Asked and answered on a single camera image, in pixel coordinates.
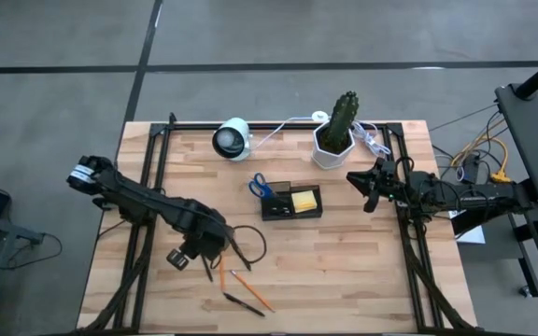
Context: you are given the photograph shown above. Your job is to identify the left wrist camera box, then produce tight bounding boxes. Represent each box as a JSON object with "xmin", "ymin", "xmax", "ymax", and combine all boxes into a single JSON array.
[{"xmin": 165, "ymin": 247, "xmax": 191, "ymax": 273}]

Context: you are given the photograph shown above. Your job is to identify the blue-handled scissors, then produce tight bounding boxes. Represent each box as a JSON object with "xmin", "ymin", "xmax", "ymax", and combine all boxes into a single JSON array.
[{"xmin": 248, "ymin": 171, "xmax": 276, "ymax": 202}]

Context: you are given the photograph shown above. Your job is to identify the black power adapter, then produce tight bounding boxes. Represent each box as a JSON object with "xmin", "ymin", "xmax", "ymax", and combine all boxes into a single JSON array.
[{"xmin": 462, "ymin": 152, "xmax": 484, "ymax": 187}]

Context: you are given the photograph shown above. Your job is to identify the black desk support beam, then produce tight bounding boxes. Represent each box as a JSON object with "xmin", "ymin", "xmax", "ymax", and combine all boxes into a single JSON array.
[{"xmin": 449, "ymin": 179, "xmax": 538, "ymax": 237}]

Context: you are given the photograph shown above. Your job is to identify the black aluminium table frame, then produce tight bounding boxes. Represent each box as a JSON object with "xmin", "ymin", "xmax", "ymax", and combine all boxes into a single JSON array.
[{"xmin": 76, "ymin": 111, "xmax": 485, "ymax": 336}]

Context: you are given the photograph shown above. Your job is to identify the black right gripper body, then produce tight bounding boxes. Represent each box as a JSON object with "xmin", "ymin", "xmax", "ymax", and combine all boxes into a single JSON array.
[{"xmin": 363, "ymin": 157, "xmax": 399, "ymax": 215}]

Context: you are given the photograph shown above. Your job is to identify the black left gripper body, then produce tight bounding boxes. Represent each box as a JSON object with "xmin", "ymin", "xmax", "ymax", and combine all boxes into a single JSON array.
[{"xmin": 181, "ymin": 217, "xmax": 234, "ymax": 263}]

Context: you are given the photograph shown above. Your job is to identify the white lamp cable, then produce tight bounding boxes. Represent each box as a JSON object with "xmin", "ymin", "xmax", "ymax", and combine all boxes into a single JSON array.
[{"xmin": 248, "ymin": 115, "xmax": 392, "ymax": 161}]

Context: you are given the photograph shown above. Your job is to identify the white security camera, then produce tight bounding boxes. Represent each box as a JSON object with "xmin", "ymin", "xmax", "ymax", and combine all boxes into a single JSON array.
[{"xmin": 211, "ymin": 117, "xmax": 254, "ymax": 162}]

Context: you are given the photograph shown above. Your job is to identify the green cactus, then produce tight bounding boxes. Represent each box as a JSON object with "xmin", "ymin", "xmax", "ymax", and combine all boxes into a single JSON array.
[{"xmin": 326, "ymin": 91, "xmax": 361, "ymax": 153}]

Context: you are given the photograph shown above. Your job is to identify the orange pencil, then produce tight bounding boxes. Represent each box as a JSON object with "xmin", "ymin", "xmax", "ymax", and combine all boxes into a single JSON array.
[
  {"xmin": 217, "ymin": 255, "xmax": 227, "ymax": 293},
  {"xmin": 230, "ymin": 269, "xmax": 276, "ymax": 314}
]

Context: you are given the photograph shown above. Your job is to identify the yellow floor cable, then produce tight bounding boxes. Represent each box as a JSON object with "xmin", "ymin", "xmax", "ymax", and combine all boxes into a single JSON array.
[{"xmin": 449, "ymin": 133, "xmax": 513, "ymax": 185}]

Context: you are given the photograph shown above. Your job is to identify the black mesh desk organizer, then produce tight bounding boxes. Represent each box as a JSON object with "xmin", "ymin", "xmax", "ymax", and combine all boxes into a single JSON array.
[{"xmin": 260, "ymin": 181, "xmax": 325, "ymax": 222}]

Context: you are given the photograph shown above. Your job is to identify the white hexagonal plant pot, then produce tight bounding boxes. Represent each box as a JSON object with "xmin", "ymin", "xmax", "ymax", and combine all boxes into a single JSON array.
[{"xmin": 311, "ymin": 119, "xmax": 357, "ymax": 171}]

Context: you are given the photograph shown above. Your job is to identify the grey metal side table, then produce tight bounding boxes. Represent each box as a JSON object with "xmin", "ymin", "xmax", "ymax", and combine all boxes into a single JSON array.
[{"xmin": 0, "ymin": 209, "xmax": 46, "ymax": 336}]

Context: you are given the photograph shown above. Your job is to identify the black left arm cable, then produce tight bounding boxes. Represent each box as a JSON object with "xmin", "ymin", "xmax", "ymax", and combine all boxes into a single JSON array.
[{"xmin": 224, "ymin": 224, "xmax": 269, "ymax": 266}]

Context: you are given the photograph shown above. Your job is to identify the white paper sheet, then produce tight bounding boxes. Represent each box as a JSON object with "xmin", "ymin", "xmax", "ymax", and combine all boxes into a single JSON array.
[{"xmin": 447, "ymin": 207, "xmax": 488, "ymax": 245}]

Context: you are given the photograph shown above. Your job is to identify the yellow sticky note pad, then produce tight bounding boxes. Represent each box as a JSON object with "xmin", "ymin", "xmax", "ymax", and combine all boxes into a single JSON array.
[{"xmin": 290, "ymin": 189, "xmax": 319, "ymax": 216}]

